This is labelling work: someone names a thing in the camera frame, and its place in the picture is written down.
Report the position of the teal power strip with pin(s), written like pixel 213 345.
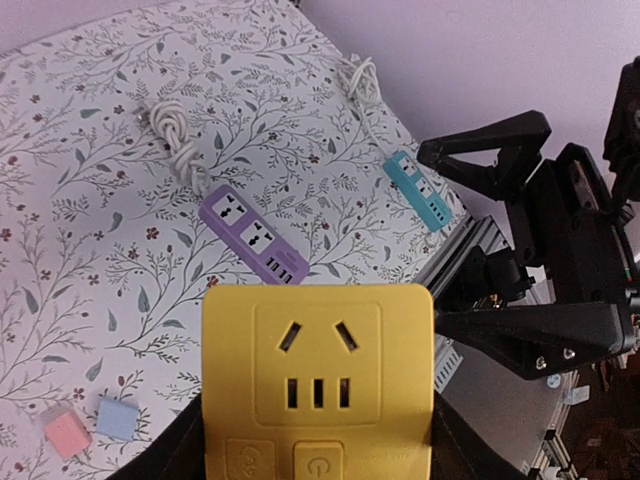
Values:
pixel 418 191

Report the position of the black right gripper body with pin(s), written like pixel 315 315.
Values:
pixel 564 221

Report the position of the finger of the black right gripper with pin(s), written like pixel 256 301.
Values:
pixel 495 160
pixel 540 340

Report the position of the aluminium front rail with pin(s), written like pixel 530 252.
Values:
pixel 520 418

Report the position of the purple power strip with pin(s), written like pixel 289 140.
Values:
pixel 252 239

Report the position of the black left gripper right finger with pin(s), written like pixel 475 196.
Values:
pixel 458 452

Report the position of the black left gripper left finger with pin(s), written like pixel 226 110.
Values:
pixel 177 453

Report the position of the yellow cube socket adapter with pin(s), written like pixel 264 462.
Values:
pixel 318 381

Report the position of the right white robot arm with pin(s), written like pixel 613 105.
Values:
pixel 621 151

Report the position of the blue plug adapter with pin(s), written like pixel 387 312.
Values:
pixel 116 419

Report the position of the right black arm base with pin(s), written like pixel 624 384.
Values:
pixel 486 281

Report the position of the floral patterned table mat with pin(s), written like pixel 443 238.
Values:
pixel 104 259

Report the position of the pink plug adapter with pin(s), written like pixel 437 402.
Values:
pixel 66 432

